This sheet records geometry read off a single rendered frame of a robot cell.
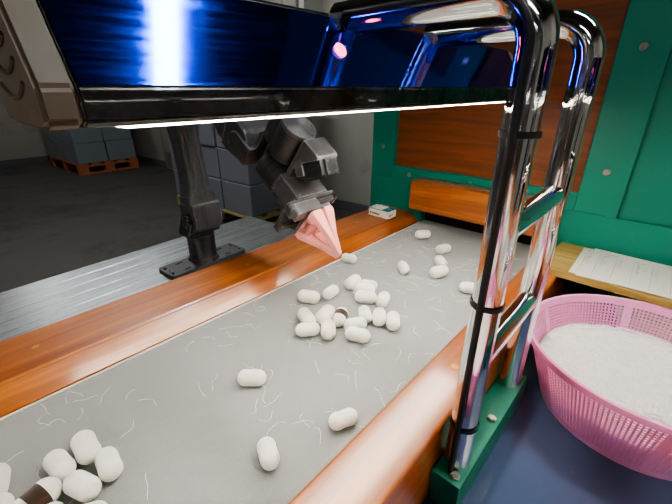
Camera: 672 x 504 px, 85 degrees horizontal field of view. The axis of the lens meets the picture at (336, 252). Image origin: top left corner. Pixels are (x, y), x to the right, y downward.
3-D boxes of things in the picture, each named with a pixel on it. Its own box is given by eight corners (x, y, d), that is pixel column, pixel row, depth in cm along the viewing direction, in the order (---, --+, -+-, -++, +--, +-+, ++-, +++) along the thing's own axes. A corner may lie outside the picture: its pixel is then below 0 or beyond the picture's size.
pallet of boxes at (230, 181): (315, 213, 343) (312, 77, 297) (253, 235, 291) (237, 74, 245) (241, 193, 407) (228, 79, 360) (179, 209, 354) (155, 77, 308)
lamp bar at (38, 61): (6, 122, 21) (-49, -40, 18) (474, 99, 63) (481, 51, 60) (43, 132, 16) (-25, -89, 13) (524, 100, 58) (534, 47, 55)
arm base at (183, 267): (243, 223, 92) (226, 217, 96) (167, 248, 78) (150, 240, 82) (246, 252, 95) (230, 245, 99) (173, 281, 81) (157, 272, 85)
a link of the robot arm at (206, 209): (224, 228, 86) (195, 73, 75) (198, 236, 81) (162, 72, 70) (210, 224, 90) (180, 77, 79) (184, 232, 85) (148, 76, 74)
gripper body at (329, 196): (340, 197, 61) (315, 165, 63) (294, 211, 54) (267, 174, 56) (323, 221, 66) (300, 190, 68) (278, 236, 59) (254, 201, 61)
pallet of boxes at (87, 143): (139, 167, 543) (120, 77, 495) (81, 176, 488) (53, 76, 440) (106, 158, 609) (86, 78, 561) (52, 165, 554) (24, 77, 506)
